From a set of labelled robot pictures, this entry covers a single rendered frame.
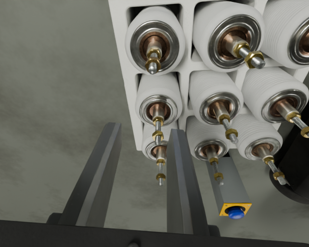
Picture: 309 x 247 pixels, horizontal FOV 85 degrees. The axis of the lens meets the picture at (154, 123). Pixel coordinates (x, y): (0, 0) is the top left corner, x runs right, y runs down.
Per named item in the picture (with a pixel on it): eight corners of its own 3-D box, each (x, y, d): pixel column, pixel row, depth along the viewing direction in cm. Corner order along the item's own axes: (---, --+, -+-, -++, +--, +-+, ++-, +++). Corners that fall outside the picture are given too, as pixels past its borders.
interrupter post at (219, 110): (220, 100, 32) (226, 110, 29) (227, 108, 33) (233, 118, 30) (210, 108, 33) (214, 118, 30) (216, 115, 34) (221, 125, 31)
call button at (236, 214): (244, 205, 44) (246, 212, 43) (240, 211, 47) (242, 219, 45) (228, 205, 45) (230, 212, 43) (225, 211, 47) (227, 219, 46)
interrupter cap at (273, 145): (280, 152, 40) (282, 154, 40) (247, 161, 43) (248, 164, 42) (277, 132, 36) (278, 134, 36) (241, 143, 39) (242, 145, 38)
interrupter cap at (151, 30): (178, 16, 23) (179, 16, 23) (179, 69, 28) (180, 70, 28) (125, 23, 24) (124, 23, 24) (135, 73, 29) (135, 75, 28)
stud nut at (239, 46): (231, 47, 23) (233, 49, 22) (244, 38, 22) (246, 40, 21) (237, 59, 24) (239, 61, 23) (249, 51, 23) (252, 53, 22)
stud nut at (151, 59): (162, 58, 20) (162, 60, 20) (160, 71, 21) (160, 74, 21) (145, 56, 20) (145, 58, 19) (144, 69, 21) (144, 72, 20)
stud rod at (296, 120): (289, 112, 31) (319, 141, 25) (283, 113, 31) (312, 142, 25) (290, 108, 30) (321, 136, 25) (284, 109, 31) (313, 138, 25)
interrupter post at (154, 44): (161, 38, 25) (162, 44, 23) (163, 55, 27) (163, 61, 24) (145, 40, 26) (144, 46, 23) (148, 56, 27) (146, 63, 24)
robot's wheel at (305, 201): (309, 156, 78) (346, 199, 62) (303, 163, 81) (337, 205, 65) (264, 157, 79) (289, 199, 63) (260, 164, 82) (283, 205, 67)
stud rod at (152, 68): (158, 47, 25) (157, 66, 19) (157, 55, 25) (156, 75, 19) (151, 47, 25) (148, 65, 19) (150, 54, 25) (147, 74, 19)
